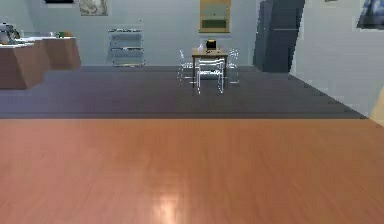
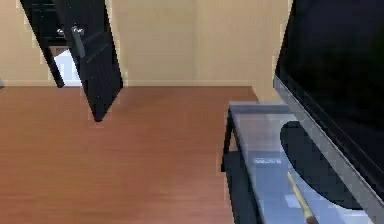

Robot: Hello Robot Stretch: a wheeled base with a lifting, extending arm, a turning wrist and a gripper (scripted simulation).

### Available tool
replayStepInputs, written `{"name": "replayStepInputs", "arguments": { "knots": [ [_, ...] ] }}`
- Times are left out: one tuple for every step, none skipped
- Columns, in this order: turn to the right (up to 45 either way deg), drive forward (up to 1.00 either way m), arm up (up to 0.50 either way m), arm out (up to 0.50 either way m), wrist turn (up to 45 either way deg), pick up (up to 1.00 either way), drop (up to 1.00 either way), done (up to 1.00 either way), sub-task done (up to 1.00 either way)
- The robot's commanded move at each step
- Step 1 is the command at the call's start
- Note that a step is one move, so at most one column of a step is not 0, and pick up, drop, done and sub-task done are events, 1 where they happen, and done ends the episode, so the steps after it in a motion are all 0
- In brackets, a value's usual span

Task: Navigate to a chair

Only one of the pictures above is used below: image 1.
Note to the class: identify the small wooden table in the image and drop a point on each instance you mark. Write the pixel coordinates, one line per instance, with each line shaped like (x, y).
(208, 53)

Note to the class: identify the pale bottle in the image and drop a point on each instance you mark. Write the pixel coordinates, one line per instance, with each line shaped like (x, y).
(200, 47)

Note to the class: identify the black box with orange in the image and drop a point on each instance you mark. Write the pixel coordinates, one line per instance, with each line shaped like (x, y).
(210, 44)

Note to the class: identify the grey shelf unit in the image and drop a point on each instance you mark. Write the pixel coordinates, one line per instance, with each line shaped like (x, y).
(126, 47)

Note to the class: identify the wood framed picture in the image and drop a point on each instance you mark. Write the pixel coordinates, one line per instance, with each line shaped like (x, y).
(215, 16)

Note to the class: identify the dark grey fridge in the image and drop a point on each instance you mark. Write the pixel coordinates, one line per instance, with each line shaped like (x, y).
(276, 36)

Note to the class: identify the pale grey framed picture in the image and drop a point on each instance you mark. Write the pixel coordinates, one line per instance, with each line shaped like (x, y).
(93, 7)

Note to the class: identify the brown kitchen counter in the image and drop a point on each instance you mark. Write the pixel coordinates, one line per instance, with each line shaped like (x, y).
(20, 63)
(61, 51)

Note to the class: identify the black framed picture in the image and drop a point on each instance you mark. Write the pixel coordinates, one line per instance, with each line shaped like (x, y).
(59, 1)

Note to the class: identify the grey kitchen appliance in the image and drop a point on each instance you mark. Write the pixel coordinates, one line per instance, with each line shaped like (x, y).
(7, 33)

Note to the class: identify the dark blue framed picture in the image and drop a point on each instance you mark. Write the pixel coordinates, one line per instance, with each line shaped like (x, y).
(371, 14)

